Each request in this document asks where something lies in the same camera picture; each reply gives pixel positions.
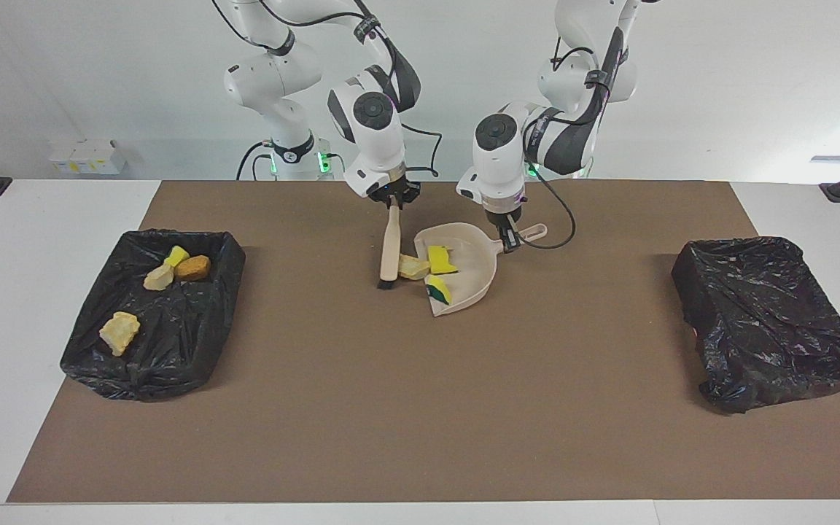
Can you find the beige plastic dustpan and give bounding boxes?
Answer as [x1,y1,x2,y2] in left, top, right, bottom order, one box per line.
[413,222,548,317]

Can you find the beige brush black bristles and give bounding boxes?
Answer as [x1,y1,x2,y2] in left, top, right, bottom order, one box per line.
[378,206,402,291]

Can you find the pale beige foam chunk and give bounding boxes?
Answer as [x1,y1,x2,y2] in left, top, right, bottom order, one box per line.
[398,254,432,281]

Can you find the notched yellow sponge piece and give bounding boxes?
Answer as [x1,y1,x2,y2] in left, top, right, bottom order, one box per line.
[427,246,459,276]

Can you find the green yellow sponge piece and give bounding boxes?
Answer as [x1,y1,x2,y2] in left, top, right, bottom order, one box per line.
[424,275,454,306]

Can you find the oval beige chunk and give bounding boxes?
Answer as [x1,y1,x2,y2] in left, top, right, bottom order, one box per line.
[143,263,175,292]

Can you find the jagged beige chunk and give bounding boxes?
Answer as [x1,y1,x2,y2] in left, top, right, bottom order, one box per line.
[99,311,141,357]

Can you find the black bag lined bin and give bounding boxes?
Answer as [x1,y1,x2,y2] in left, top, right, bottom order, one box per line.
[60,229,247,403]
[671,236,840,415]

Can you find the brown table mat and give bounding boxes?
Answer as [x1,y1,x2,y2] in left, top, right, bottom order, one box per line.
[7,180,840,504]

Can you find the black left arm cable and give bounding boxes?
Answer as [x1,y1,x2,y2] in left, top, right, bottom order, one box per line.
[522,36,614,250]

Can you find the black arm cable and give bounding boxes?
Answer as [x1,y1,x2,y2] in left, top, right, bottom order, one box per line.
[212,0,443,179]
[522,36,614,250]

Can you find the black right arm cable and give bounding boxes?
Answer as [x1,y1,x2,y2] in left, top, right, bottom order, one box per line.
[212,0,443,179]

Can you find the black base cable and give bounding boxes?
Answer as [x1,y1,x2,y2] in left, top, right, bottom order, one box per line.
[236,141,275,182]

